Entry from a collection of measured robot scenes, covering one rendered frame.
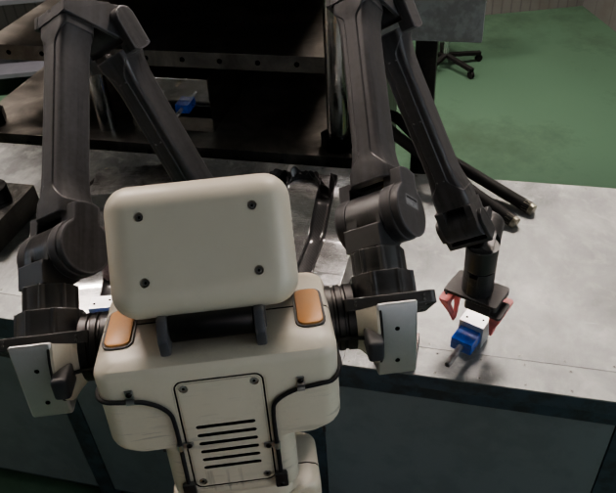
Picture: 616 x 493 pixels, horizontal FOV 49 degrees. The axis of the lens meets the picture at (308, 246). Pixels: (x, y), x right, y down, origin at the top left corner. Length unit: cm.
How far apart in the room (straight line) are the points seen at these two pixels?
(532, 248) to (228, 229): 101
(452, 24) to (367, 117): 98
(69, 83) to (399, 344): 58
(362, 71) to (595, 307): 76
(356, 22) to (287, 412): 57
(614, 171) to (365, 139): 266
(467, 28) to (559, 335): 88
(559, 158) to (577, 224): 185
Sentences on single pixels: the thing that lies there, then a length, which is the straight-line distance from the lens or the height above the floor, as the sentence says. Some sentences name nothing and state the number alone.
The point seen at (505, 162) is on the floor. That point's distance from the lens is 347.
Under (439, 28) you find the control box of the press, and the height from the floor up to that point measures 111.
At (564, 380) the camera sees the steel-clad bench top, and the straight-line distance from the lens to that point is 135.
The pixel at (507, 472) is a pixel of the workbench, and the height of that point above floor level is 46.
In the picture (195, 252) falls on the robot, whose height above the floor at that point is 134.
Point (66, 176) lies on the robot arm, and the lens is 97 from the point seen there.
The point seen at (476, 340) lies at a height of 84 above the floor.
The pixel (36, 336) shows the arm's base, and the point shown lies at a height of 122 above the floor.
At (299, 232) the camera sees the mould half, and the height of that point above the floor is 89.
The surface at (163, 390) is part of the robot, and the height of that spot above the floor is 120.
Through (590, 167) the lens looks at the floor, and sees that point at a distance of 353.
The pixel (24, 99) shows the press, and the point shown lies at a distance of 260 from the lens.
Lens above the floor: 179
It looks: 38 degrees down
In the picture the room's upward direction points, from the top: 4 degrees counter-clockwise
